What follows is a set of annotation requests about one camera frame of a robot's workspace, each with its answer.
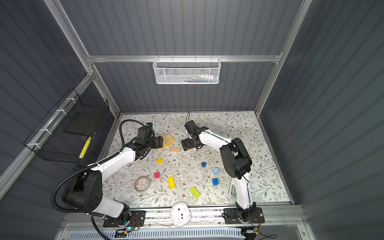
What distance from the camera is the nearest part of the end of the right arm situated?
0.73m

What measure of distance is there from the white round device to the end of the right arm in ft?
0.99

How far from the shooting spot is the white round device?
709 mm
